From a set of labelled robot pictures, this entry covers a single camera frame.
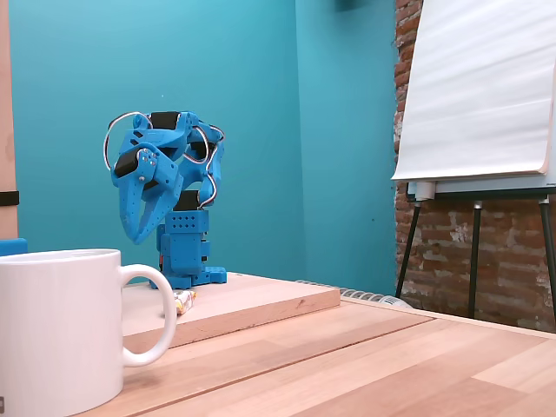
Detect white radiator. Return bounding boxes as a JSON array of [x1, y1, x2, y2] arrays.
[[295, 279, 412, 308]]

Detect white flipchart on easel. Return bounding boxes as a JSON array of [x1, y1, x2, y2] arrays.
[[390, 0, 556, 334]]

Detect white ceramic mug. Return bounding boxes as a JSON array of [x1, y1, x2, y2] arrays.
[[0, 248, 178, 417]]

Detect wooden post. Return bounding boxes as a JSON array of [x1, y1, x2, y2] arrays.
[[0, 0, 19, 241]]

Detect light wooden board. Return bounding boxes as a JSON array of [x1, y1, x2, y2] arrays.
[[121, 271, 342, 351]]

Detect white yellow sweet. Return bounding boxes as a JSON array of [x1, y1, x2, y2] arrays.
[[173, 289, 199, 316]]

